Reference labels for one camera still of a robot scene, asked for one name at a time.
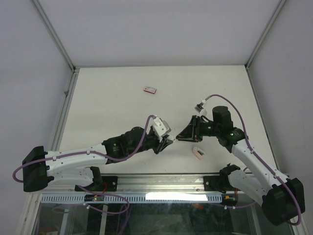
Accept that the right aluminium frame post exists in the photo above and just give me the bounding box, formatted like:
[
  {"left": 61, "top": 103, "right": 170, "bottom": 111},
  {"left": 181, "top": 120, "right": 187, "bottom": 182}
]
[{"left": 245, "top": 0, "right": 288, "bottom": 71}]

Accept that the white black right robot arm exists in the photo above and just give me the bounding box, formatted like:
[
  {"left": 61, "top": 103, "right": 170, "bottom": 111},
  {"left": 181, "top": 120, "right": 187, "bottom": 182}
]
[{"left": 176, "top": 106, "right": 305, "bottom": 226}]

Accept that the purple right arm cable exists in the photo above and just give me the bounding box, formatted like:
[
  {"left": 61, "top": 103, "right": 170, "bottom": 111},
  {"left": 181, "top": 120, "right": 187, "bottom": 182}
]
[{"left": 204, "top": 94, "right": 302, "bottom": 225}]

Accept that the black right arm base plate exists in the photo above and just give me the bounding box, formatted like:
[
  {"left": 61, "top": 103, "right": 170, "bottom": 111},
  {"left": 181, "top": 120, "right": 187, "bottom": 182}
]
[{"left": 203, "top": 176, "right": 223, "bottom": 192}]

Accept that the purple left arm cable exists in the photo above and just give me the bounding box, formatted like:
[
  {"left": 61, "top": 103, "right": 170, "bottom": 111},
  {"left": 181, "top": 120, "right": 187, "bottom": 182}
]
[{"left": 12, "top": 114, "right": 157, "bottom": 183}]

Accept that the aluminium mounting rail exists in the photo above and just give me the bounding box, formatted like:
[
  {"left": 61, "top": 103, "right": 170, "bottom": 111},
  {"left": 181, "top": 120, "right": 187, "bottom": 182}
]
[{"left": 31, "top": 174, "right": 291, "bottom": 194}]

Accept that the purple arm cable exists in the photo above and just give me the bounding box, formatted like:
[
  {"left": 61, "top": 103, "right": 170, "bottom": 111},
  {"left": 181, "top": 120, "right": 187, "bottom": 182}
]
[
  {"left": 204, "top": 94, "right": 302, "bottom": 225},
  {"left": 12, "top": 114, "right": 157, "bottom": 183}
]

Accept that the left aluminium frame post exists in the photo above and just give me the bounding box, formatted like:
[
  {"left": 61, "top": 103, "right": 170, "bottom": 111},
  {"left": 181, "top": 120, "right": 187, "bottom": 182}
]
[{"left": 30, "top": 0, "right": 76, "bottom": 71}]

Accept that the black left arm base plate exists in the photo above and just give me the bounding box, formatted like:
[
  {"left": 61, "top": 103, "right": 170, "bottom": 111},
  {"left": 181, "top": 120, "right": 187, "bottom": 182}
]
[{"left": 83, "top": 175, "right": 118, "bottom": 192}]

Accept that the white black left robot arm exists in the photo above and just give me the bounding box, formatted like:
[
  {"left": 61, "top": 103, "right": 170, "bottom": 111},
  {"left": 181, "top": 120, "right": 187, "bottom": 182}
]
[{"left": 22, "top": 127, "right": 175, "bottom": 192}]

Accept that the red white staple box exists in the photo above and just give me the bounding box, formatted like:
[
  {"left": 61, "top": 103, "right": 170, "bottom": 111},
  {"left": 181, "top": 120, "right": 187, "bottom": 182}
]
[{"left": 143, "top": 86, "right": 157, "bottom": 94}]

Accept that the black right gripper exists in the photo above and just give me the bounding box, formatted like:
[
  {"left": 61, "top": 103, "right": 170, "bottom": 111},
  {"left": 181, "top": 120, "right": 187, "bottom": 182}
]
[{"left": 176, "top": 116, "right": 220, "bottom": 142}]

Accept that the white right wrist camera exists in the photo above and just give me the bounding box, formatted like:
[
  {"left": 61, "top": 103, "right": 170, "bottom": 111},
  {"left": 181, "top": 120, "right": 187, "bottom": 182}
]
[{"left": 194, "top": 99, "right": 207, "bottom": 116}]

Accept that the aluminium frame post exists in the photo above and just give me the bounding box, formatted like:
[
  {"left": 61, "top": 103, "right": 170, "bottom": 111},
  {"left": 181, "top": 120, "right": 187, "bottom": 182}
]
[
  {"left": 245, "top": 0, "right": 288, "bottom": 71},
  {"left": 30, "top": 0, "right": 76, "bottom": 71}
]

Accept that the white slotted cable duct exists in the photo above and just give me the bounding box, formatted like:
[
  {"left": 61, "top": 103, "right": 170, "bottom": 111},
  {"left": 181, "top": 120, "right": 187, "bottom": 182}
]
[{"left": 41, "top": 192, "right": 222, "bottom": 204}]

